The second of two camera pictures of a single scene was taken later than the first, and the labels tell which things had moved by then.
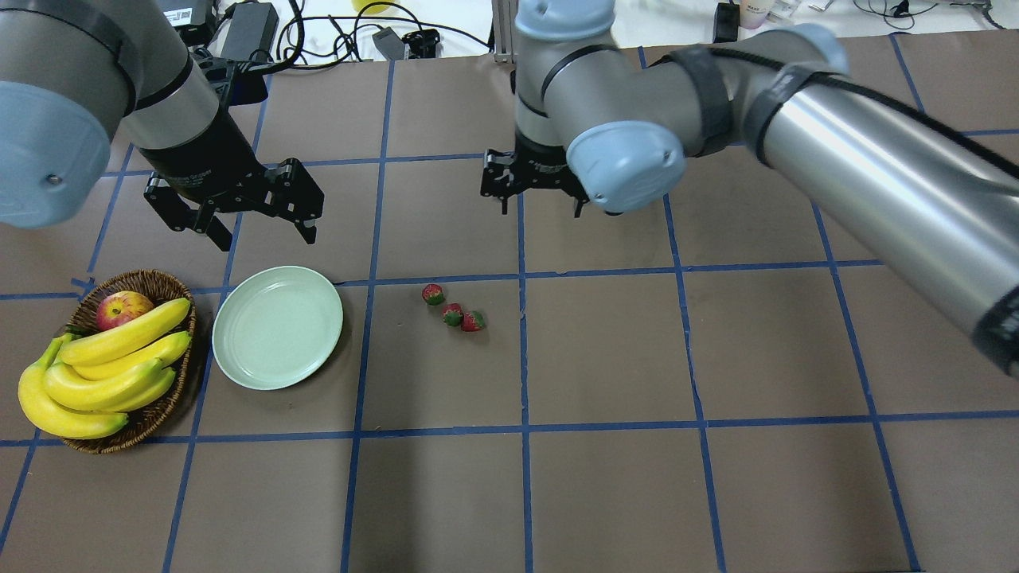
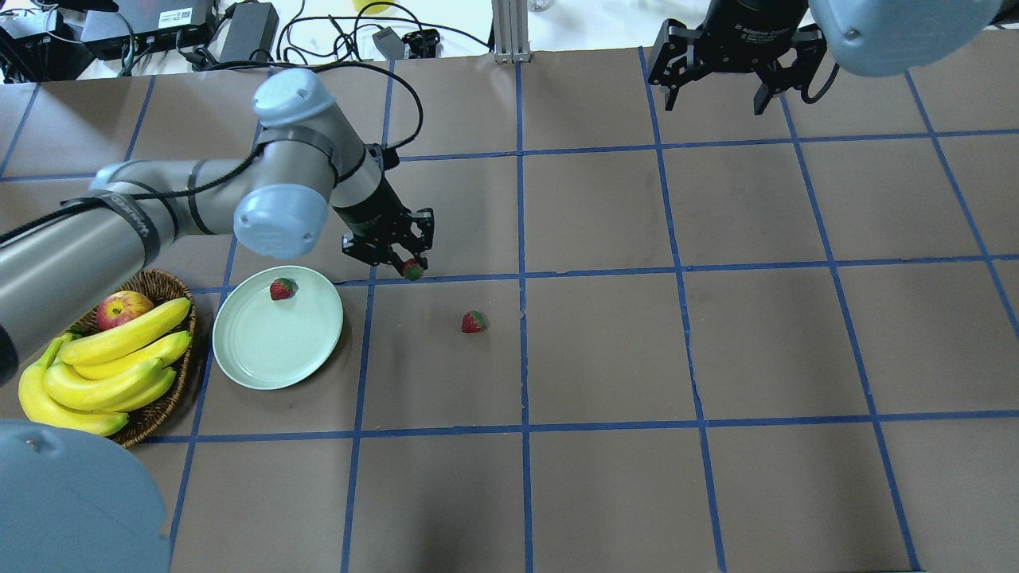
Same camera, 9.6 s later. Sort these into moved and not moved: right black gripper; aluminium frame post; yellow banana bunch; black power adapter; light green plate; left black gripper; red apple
Moved: right black gripper; left black gripper
Not moved: aluminium frame post; yellow banana bunch; red apple; black power adapter; light green plate
